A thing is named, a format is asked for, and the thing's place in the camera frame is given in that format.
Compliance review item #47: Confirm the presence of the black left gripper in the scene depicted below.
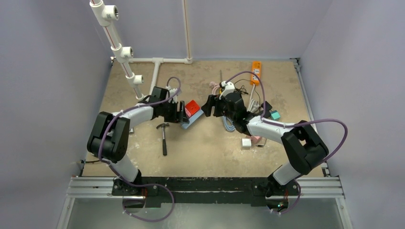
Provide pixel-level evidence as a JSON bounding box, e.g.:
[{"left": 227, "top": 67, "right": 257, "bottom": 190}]
[{"left": 160, "top": 100, "right": 189, "bottom": 123}]

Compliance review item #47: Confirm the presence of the light blue power strip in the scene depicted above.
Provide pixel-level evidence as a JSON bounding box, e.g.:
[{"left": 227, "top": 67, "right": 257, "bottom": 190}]
[{"left": 181, "top": 109, "right": 203, "bottom": 129}]

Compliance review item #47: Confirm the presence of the red cube socket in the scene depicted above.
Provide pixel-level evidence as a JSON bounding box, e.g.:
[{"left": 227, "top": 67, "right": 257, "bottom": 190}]
[{"left": 185, "top": 100, "right": 201, "bottom": 118}]

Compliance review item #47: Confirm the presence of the white power cord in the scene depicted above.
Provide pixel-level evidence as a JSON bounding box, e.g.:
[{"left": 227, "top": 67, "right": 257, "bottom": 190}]
[{"left": 246, "top": 83, "right": 262, "bottom": 114}]

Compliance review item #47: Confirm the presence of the white plug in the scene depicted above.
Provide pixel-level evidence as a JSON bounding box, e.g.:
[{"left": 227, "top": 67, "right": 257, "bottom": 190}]
[{"left": 241, "top": 138, "right": 252, "bottom": 149}]

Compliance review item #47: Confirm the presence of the pink cube power socket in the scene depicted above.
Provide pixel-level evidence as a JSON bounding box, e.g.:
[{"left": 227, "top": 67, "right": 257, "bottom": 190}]
[{"left": 250, "top": 135, "right": 262, "bottom": 145}]

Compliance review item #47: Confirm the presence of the teal USB charger plug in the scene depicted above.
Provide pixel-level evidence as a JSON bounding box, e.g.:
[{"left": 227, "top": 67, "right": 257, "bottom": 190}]
[{"left": 270, "top": 110, "right": 281, "bottom": 121}]

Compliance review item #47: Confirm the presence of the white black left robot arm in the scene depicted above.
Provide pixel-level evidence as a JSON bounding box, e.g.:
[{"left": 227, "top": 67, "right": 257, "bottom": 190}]
[{"left": 86, "top": 86, "right": 189, "bottom": 195}]

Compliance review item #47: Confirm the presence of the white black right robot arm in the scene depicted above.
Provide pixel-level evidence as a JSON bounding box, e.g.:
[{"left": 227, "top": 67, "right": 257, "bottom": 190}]
[{"left": 202, "top": 92, "right": 329, "bottom": 194}]

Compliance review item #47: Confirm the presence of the black steel claw hammer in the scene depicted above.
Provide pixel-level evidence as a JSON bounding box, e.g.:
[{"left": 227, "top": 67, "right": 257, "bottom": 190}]
[{"left": 156, "top": 123, "right": 170, "bottom": 156}]

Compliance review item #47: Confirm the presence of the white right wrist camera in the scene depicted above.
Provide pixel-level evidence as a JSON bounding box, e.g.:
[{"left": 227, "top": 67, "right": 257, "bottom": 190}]
[{"left": 219, "top": 81, "right": 235, "bottom": 99}]

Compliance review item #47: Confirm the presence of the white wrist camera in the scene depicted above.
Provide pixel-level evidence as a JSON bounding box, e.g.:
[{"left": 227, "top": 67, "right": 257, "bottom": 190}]
[
  {"left": 168, "top": 88, "right": 181, "bottom": 104},
  {"left": 219, "top": 81, "right": 235, "bottom": 99}
]

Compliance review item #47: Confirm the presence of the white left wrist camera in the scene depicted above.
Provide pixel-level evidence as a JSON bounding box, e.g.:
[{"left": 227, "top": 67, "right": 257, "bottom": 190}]
[{"left": 168, "top": 88, "right": 181, "bottom": 104}]

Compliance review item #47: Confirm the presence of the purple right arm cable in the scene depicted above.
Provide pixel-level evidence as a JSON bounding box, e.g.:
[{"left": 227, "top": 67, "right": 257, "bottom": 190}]
[{"left": 221, "top": 71, "right": 349, "bottom": 215}]

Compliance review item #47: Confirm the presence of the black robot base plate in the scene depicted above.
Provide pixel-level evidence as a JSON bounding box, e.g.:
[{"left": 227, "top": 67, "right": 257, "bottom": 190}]
[{"left": 112, "top": 177, "right": 299, "bottom": 209}]

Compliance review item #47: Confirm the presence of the aluminium rail frame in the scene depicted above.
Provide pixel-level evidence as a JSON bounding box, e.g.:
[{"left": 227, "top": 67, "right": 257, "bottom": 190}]
[{"left": 56, "top": 57, "right": 354, "bottom": 229}]

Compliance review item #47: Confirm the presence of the white PVC pipe frame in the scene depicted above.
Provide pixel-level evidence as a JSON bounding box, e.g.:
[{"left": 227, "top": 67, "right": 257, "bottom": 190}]
[{"left": 89, "top": 0, "right": 193, "bottom": 102}]

